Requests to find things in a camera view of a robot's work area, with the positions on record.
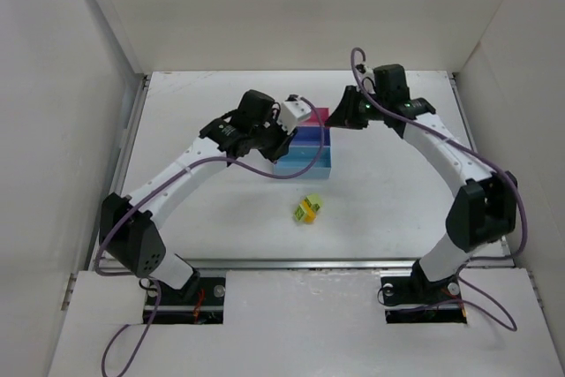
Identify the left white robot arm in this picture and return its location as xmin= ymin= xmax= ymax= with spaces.
xmin=99 ymin=90 xmax=312 ymax=301

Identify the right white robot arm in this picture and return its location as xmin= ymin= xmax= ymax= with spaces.
xmin=326 ymin=64 xmax=517 ymax=306

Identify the light blue container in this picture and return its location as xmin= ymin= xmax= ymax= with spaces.
xmin=273 ymin=145 xmax=332 ymax=180

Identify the dark blue container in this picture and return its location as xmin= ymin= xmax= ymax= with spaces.
xmin=290 ymin=126 xmax=331 ymax=148

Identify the pink container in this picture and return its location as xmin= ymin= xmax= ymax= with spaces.
xmin=300 ymin=107 xmax=330 ymax=126

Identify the yellow green lego cluster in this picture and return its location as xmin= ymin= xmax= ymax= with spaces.
xmin=293 ymin=193 xmax=324 ymax=224

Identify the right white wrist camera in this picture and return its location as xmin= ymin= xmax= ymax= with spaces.
xmin=355 ymin=63 xmax=374 ymax=79

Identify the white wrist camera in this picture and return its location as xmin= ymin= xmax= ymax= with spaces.
xmin=355 ymin=63 xmax=374 ymax=79
xmin=277 ymin=94 xmax=312 ymax=134

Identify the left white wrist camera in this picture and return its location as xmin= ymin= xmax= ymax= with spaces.
xmin=277 ymin=94 xmax=312 ymax=134

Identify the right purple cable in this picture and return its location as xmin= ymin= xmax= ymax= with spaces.
xmin=350 ymin=47 xmax=529 ymax=332

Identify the purple cable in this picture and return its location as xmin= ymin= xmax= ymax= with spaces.
xmin=94 ymin=101 xmax=330 ymax=377
xmin=350 ymin=47 xmax=529 ymax=332

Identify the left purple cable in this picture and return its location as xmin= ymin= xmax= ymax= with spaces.
xmin=94 ymin=101 xmax=330 ymax=377

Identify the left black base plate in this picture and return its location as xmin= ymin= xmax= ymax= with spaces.
xmin=152 ymin=276 xmax=226 ymax=325

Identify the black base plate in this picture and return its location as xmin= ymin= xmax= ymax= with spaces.
xmin=378 ymin=275 xmax=467 ymax=324
xmin=152 ymin=276 xmax=226 ymax=325

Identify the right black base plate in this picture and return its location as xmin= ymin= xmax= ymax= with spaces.
xmin=378 ymin=275 xmax=467 ymax=324

